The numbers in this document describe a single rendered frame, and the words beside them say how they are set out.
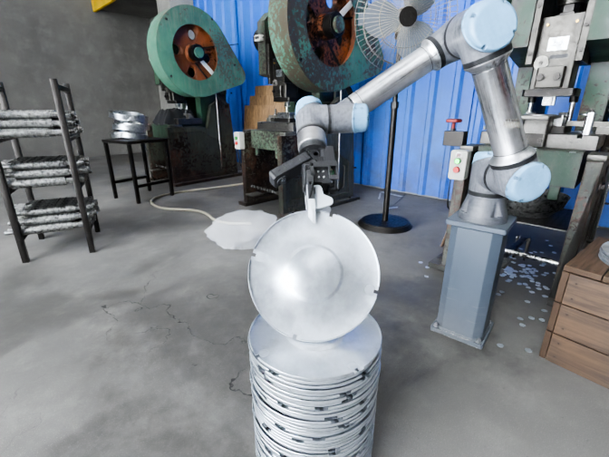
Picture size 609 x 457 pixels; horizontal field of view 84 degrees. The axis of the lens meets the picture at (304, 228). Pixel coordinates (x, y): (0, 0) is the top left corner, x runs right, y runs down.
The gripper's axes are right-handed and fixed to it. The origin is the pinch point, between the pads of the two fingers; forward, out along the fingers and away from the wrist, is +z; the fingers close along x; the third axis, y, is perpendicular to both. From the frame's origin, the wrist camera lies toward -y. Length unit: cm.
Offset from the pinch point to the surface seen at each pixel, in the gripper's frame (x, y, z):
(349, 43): 96, 52, -193
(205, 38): 169, -73, -297
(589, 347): 35, 88, 30
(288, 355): 2.9, -6.4, 28.9
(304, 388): 0.4, -3.9, 35.1
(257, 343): 6.1, -12.7, 25.8
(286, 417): 5.7, -7.3, 39.9
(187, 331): 68, -43, 12
